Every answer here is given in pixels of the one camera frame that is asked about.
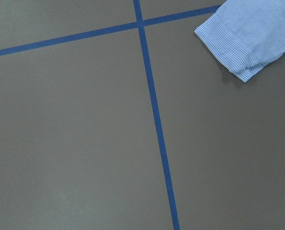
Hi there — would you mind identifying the light blue striped shirt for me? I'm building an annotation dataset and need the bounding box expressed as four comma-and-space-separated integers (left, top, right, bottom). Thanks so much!
194, 0, 285, 82

